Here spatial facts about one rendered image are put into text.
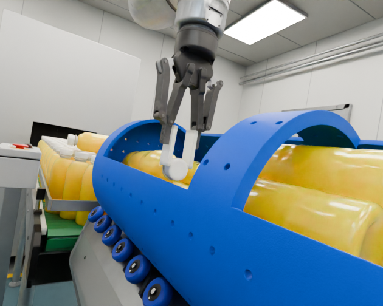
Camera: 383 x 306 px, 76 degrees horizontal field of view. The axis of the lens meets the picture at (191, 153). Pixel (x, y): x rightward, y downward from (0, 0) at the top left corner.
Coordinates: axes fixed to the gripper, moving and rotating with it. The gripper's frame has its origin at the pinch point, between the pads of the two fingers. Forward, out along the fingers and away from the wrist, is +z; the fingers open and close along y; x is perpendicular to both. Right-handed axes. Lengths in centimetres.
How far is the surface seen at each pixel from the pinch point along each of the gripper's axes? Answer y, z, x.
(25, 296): -14, 62, 65
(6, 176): -24.9, 14.2, 39.4
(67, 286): 20, 117, 161
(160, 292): -4.8, 19.8, -9.4
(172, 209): -8.7, 6.9, -15.1
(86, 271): -7.4, 30.3, 18.2
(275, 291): -8.7, 8.1, -28.7
